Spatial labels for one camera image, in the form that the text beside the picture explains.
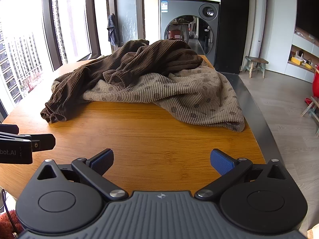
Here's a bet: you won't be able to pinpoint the beige dotted ribbed garment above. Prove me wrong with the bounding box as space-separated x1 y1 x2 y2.
51 60 246 133

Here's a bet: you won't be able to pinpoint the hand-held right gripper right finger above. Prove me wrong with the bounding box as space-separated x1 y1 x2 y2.
194 148 287 201

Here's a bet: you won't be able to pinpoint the black cable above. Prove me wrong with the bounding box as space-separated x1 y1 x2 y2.
0 189 18 237

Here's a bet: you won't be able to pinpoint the frosted glass brown-framed window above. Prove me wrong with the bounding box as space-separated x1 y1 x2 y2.
106 0 145 48

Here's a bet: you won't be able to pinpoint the red plastic object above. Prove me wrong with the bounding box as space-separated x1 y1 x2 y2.
311 65 319 97

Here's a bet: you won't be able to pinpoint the dark blue hanging towel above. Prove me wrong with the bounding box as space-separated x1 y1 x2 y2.
107 14 120 46

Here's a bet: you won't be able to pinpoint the wooden chair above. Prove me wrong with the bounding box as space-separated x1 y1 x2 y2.
301 96 319 136

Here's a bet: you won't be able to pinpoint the black wall television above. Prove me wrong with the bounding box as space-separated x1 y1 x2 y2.
295 0 319 46

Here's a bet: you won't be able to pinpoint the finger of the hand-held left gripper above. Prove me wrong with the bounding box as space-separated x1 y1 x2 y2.
30 134 56 152

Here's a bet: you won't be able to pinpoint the red shaggy rug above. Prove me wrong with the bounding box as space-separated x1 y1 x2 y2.
0 210 23 239

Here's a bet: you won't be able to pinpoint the small wooden stool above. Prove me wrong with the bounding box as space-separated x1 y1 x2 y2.
243 56 269 78

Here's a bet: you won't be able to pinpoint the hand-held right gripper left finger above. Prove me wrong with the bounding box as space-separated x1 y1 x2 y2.
37 148 129 202

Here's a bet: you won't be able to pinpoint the dark brown corduroy garment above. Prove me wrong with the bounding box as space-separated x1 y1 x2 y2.
40 39 203 124

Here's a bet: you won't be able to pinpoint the white wall cabinet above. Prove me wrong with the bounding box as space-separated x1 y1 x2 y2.
287 27 319 82

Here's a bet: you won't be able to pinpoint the grey front-load washing machine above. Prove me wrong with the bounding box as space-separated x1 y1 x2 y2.
159 0 221 66

